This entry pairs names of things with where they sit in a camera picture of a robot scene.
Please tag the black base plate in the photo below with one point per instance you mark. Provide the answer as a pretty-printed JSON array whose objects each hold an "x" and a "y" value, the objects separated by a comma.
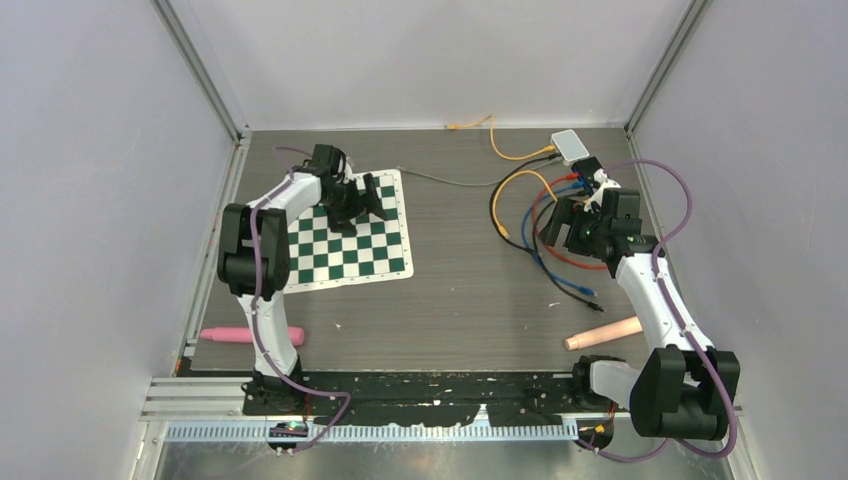
[{"x": 428, "y": 398}]

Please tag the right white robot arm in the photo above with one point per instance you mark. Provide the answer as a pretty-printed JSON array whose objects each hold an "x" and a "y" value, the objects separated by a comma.
[{"x": 685, "y": 390}]

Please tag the pink cylinder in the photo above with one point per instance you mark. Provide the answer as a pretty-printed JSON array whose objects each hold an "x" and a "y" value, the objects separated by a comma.
[{"x": 243, "y": 335}]

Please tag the green white chessboard mat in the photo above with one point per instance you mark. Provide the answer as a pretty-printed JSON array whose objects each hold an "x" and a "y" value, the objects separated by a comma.
[{"x": 377, "y": 251}]

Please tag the beige cylinder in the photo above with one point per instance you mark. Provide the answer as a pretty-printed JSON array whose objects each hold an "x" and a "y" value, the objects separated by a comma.
[{"x": 604, "y": 334}]

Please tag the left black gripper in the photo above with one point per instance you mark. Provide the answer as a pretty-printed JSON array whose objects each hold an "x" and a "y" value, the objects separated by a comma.
[{"x": 340, "y": 221}]

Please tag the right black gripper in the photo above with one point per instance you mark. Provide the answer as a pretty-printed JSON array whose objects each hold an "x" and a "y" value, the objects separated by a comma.
[{"x": 571, "y": 213}]

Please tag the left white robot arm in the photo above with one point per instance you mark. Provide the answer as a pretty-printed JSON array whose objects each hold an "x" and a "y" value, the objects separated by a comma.
[{"x": 254, "y": 254}]

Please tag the slotted cable duct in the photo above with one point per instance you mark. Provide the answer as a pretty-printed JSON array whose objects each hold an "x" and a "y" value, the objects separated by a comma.
[{"x": 294, "y": 431}]

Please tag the white router box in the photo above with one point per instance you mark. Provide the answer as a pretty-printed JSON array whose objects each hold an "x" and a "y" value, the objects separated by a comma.
[{"x": 569, "y": 146}]

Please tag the black network switch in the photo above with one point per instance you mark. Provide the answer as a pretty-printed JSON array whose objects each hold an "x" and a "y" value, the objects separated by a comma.
[{"x": 585, "y": 170}]

